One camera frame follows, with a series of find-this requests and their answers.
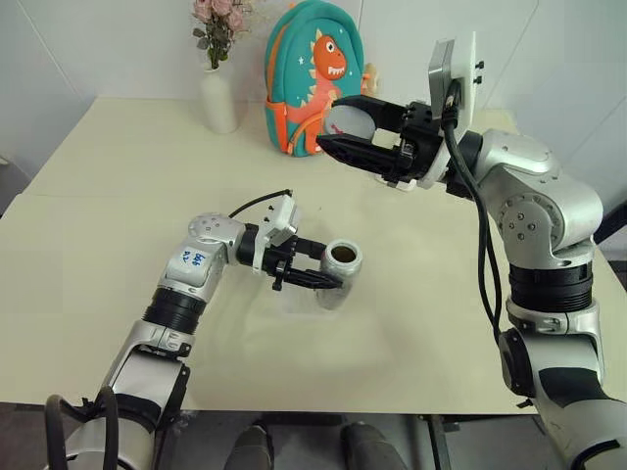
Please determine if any dark rounded shape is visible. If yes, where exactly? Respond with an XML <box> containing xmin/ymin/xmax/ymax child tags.
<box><xmin>340</xmin><ymin>421</ymin><xmax>401</xmax><ymax>470</ymax></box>
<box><xmin>234</xmin><ymin>424</ymin><xmax>275</xmax><ymax>470</ymax></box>

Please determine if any dark metal table frame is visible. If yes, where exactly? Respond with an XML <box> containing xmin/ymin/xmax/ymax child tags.
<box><xmin>415</xmin><ymin>414</ymin><xmax>455</xmax><ymax>470</ymax></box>

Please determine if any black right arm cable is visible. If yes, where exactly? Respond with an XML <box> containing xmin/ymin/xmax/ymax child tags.
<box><xmin>439</xmin><ymin>80</ymin><xmax>511</xmax><ymax>347</ymax></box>

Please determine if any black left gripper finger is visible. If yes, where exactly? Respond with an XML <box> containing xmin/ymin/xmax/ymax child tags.
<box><xmin>293</xmin><ymin>237</ymin><xmax>328</xmax><ymax>261</ymax></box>
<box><xmin>283</xmin><ymin>267</ymin><xmax>345</xmax><ymax>294</ymax></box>

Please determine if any pink flower bouquet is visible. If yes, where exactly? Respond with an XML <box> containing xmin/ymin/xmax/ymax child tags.
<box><xmin>190</xmin><ymin>0</ymin><xmax>249</xmax><ymax>71</ymax></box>

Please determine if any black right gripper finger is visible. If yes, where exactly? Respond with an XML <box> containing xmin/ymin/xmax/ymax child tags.
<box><xmin>315</xmin><ymin>134</ymin><xmax>401</xmax><ymax>181</ymax></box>
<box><xmin>332</xmin><ymin>95</ymin><xmax>410</xmax><ymax>133</ymax></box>

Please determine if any white ceramic vase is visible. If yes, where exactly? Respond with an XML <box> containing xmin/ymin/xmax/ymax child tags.
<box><xmin>199</xmin><ymin>68</ymin><xmax>240</xmax><ymax>135</ymax></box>

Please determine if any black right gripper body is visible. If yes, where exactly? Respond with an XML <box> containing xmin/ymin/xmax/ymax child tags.
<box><xmin>391</xmin><ymin>101</ymin><xmax>448</xmax><ymax>180</ymax></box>

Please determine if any grey round lid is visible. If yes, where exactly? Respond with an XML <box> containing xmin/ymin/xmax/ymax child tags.
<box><xmin>325</xmin><ymin>105</ymin><xmax>377</xmax><ymax>140</ymax></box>

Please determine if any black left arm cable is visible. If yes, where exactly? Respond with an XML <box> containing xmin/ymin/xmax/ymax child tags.
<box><xmin>44</xmin><ymin>188</ymin><xmax>294</xmax><ymax>470</ymax></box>

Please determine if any beige plush toy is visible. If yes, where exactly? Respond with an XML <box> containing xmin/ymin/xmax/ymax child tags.
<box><xmin>361</xmin><ymin>62</ymin><xmax>382</xmax><ymax>96</ymax></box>

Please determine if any teal dinosaur backpack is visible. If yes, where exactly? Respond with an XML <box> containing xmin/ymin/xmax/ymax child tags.
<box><xmin>264</xmin><ymin>0</ymin><xmax>366</xmax><ymax>159</ymax></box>

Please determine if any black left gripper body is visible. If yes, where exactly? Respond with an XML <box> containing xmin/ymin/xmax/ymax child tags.
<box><xmin>262</xmin><ymin>234</ymin><xmax>303</xmax><ymax>293</ymax></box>

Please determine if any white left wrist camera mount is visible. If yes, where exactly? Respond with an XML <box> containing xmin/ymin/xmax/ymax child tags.
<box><xmin>251</xmin><ymin>194</ymin><xmax>301</xmax><ymax>273</ymax></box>

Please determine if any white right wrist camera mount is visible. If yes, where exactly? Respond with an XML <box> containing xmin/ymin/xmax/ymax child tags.
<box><xmin>415</xmin><ymin>31</ymin><xmax>485</xmax><ymax>191</ymax></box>

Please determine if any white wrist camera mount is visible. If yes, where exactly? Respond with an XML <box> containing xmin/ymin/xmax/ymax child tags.
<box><xmin>415</xmin><ymin>31</ymin><xmax>485</xmax><ymax>191</ymax></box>
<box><xmin>251</xmin><ymin>194</ymin><xmax>301</xmax><ymax>273</ymax></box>

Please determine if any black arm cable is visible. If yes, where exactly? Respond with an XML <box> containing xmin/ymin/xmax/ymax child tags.
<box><xmin>439</xmin><ymin>80</ymin><xmax>511</xmax><ymax>347</ymax></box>
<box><xmin>44</xmin><ymin>188</ymin><xmax>294</xmax><ymax>470</ymax></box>

